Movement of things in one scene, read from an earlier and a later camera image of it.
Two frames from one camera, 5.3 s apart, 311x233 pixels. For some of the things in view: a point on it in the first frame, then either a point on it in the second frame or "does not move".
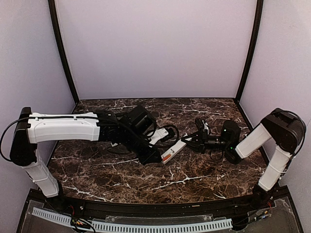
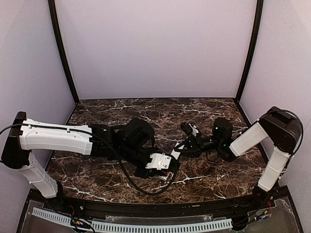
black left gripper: [145, 152] -> [150, 173]
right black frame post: [252, 48] does not move
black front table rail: [95, 208] does not move
